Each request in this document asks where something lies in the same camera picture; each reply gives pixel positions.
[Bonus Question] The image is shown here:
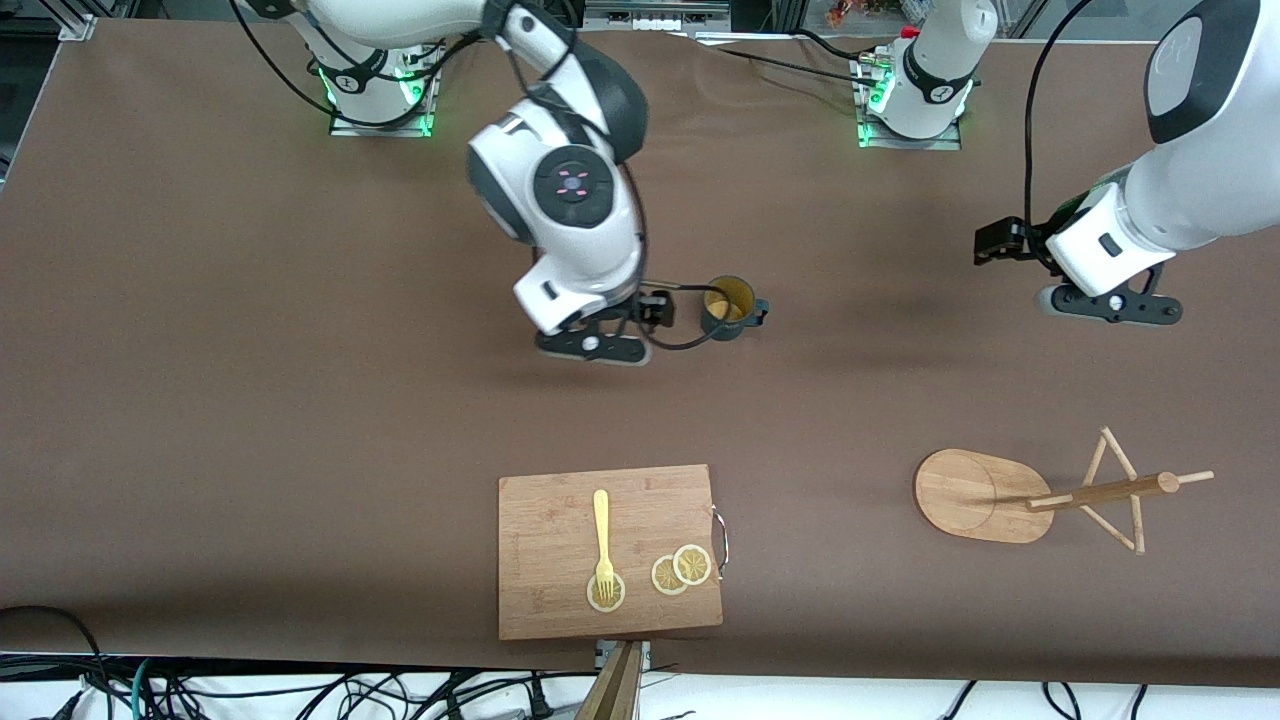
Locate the wooden camera post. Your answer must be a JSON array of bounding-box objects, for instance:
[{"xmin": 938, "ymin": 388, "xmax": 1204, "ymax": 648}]
[{"xmin": 575, "ymin": 640, "xmax": 643, "ymax": 720}]

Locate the teal ribbed cup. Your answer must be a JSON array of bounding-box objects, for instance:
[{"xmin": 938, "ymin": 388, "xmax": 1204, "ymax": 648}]
[{"xmin": 700, "ymin": 275, "xmax": 770, "ymax": 343}]

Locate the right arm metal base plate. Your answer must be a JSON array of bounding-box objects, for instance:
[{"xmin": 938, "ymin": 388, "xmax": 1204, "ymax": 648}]
[{"xmin": 328, "ymin": 45, "xmax": 436, "ymax": 138}]

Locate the wooden cutting board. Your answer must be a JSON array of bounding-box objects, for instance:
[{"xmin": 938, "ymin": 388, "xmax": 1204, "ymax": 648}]
[{"xmin": 497, "ymin": 463, "xmax": 725, "ymax": 641}]

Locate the black cable on table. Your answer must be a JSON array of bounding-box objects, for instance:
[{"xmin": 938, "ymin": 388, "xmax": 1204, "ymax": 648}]
[
  {"xmin": 793, "ymin": 28, "xmax": 891, "ymax": 63},
  {"xmin": 690, "ymin": 32, "xmax": 886, "ymax": 91}
]

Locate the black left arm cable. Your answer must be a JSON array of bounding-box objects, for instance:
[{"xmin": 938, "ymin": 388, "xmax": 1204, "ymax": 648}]
[{"xmin": 1022, "ymin": 0, "xmax": 1101, "ymax": 263}]

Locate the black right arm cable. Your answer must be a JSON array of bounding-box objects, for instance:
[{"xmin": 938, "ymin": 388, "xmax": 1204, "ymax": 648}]
[{"xmin": 230, "ymin": 0, "xmax": 726, "ymax": 351}]

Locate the yellow plastic fork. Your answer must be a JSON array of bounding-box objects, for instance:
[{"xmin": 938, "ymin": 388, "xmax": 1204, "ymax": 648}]
[{"xmin": 592, "ymin": 488, "xmax": 617, "ymax": 604}]

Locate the wooden cup rack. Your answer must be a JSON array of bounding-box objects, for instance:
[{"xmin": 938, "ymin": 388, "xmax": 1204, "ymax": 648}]
[{"xmin": 913, "ymin": 427, "xmax": 1216, "ymax": 556}]

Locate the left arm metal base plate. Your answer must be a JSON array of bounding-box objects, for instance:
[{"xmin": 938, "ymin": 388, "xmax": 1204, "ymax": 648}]
[{"xmin": 855, "ymin": 55, "xmax": 963, "ymax": 151}]

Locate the brown table cover sheet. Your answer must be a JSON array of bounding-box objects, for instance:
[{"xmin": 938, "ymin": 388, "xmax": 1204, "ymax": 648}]
[{"xmin": 0, "ymin": 15, "xmax": 1280, "ymax": 691}]

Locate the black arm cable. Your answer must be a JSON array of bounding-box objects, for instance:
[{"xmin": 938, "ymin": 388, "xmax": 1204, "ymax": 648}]
[
  {"xmin": 1022, "ymin": 0, "xmax": 1101, "ymax": 263},
  {"xmin": 230, "ymin": 0, "xmax": 726, "ymax": 351}
]

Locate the teal floor cable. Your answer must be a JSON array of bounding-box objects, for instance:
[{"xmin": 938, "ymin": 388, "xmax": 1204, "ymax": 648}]
[{"xmin": 128, "ymin": 655, "xmax": 166, "ymax": 720}]

